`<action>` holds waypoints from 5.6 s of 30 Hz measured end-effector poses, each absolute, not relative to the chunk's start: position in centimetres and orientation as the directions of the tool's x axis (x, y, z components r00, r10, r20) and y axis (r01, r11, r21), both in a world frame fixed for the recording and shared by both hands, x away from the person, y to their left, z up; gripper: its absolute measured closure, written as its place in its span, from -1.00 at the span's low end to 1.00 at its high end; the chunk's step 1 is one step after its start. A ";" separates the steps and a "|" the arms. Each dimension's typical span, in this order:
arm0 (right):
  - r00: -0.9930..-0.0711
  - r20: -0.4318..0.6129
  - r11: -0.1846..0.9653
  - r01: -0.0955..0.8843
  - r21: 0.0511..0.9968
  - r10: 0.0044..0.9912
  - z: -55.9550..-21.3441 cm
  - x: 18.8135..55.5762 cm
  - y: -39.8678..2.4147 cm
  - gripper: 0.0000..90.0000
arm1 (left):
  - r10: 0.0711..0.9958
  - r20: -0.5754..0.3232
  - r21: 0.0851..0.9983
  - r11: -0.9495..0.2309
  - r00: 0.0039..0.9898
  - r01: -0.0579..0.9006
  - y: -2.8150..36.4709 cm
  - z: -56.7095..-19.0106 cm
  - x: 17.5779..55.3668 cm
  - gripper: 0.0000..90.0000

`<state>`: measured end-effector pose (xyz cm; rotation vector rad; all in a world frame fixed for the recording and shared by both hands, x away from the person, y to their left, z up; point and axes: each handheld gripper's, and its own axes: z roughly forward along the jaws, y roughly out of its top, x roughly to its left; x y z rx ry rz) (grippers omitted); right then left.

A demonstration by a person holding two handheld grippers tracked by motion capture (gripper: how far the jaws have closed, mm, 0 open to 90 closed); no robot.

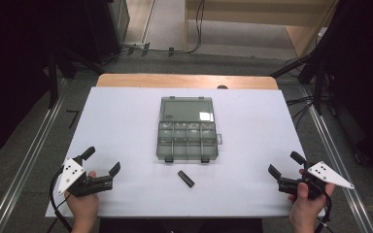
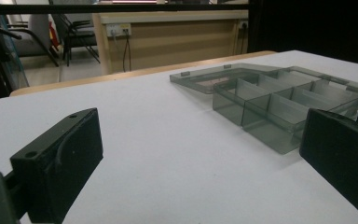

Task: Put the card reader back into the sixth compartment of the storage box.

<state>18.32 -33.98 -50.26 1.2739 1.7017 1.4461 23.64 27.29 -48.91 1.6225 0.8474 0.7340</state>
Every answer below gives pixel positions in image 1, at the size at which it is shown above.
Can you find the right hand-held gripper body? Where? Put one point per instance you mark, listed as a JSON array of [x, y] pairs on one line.
[[319, 176]]

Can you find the wooden table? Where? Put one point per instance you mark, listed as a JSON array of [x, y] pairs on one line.
[[175, 81]]

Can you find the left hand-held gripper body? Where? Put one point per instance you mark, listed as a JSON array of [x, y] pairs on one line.
[[90, 184]]

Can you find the white table board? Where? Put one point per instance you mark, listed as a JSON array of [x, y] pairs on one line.
[[123, 123]]

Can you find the aluminium floor rail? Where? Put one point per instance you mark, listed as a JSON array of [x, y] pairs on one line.
[[26, 161], [340, 161]]

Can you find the person's left hand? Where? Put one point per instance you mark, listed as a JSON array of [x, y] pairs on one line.
[[84, 208]]

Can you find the light wooden bench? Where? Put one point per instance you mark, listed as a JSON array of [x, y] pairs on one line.
[[255, 13]]

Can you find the person's right hand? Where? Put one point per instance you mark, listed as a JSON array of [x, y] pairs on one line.
[[307, 212]]

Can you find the black stand legs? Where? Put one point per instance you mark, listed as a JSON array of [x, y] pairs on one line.
[[307, 61]]

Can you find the black curtain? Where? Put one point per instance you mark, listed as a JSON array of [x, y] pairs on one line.
[[13, 64], [366, 81]]

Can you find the grey transparent compartment box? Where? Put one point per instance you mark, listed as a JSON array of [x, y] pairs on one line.
[[186, 142]]

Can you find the black cabinet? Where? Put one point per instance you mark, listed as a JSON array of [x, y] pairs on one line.
[[110, 29]]

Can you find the small black stick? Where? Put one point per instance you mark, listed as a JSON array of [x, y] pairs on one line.
[[186, 178]]

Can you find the person's dark clothing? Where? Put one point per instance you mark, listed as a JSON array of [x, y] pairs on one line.
[[181, 226]]

